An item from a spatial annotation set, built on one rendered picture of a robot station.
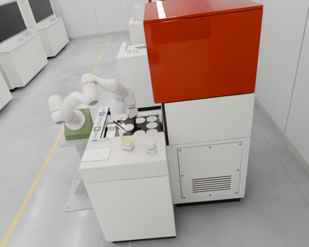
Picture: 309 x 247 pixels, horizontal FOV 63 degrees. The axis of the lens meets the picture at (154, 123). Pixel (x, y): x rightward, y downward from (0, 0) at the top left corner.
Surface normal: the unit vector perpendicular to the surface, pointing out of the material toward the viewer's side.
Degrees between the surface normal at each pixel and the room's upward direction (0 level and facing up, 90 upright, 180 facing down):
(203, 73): 90
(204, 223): 0
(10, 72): 90
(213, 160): 90
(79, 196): 0
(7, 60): 90
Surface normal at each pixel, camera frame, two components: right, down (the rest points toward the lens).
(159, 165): 0.01, 0.54
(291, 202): -0.12, -0.83
